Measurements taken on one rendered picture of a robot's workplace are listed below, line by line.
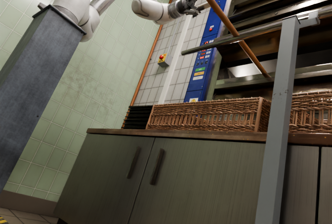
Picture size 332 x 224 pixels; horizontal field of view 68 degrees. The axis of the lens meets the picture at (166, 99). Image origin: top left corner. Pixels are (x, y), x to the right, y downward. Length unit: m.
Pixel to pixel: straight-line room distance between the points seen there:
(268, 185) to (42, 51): 1.08
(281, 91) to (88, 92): 1.63
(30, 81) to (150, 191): 0.72
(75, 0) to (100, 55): 0.82
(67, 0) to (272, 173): 1.25
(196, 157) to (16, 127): 0.78
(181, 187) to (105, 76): 1.51
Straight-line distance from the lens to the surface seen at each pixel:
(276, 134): 0.70
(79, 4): 1.49
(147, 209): 0.96
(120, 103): 2.25
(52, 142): 1.98
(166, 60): 2.20
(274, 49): 1.71
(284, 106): 0.72
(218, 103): 0.98
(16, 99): 1.23
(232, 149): 0.80
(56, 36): 1.34
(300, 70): 1.53
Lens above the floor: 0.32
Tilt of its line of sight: 22 degrees up
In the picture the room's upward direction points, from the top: 18 degrees clockwise
